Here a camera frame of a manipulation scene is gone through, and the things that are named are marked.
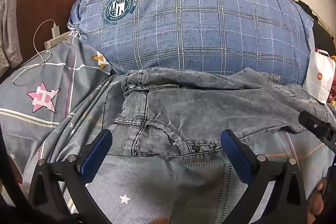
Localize beige power strip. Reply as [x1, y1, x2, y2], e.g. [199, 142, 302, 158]
[44, 32, 72, 49]

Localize grey hanging garment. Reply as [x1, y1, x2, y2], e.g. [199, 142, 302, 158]
[0, 0, 24, 68]

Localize person's right hand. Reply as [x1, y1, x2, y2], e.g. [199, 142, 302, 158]
[307, 177, 332, 224]

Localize brown wooden headboard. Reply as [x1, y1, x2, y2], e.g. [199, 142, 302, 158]
[14, 0, 91, 72]

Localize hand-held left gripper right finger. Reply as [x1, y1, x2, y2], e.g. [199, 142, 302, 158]
[220, 129, 307, 224]

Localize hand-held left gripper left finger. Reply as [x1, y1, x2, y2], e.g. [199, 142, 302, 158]
[28, 128, 113, 224]

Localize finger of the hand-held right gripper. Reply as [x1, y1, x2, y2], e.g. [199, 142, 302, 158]
[299, 110, 336, 153]

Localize white charging cable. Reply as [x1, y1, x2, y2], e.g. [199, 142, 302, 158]
[12, 19, 57, 86]

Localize grey denim pants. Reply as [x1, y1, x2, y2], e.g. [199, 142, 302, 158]
[106, 67, 332, 157]

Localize grey star-print bedsheet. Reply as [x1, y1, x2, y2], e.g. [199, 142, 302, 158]
[0, 38, 336, 224]

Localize white paper bag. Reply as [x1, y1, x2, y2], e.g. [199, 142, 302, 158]
[302, 48, 336, 104]

